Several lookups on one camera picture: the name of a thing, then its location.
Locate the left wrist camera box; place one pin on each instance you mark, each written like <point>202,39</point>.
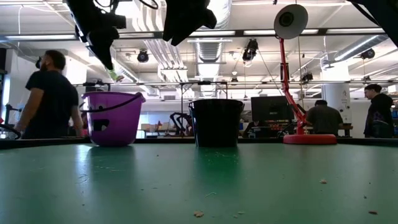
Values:
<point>117,21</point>

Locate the purple plastic bucket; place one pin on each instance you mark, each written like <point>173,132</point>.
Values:
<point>115,121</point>

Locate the white pillar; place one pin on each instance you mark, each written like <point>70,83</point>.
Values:
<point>337,90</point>

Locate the black monitor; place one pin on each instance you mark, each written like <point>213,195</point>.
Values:
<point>270,109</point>

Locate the green table mat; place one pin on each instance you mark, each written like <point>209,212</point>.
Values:
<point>93,193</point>

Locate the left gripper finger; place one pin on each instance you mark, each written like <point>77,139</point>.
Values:
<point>104,53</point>

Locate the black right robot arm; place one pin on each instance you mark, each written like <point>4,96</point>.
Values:
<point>382,15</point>

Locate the person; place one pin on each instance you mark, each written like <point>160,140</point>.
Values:
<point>256,127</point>
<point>49,102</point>
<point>323,119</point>
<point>379,112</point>

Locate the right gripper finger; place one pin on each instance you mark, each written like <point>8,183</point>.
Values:
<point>177,34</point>

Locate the small tan crumb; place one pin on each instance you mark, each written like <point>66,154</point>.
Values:
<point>199,214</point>

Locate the black background robot arm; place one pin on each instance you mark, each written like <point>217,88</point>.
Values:
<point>180,121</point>

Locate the red desk lamp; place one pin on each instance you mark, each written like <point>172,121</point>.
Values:
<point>290,21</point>

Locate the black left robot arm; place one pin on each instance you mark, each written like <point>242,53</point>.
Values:
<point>82,12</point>

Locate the black plastic bucket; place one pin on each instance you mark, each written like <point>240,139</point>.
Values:
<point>216,124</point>

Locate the silver ceiling duct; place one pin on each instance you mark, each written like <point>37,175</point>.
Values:
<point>357,49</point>

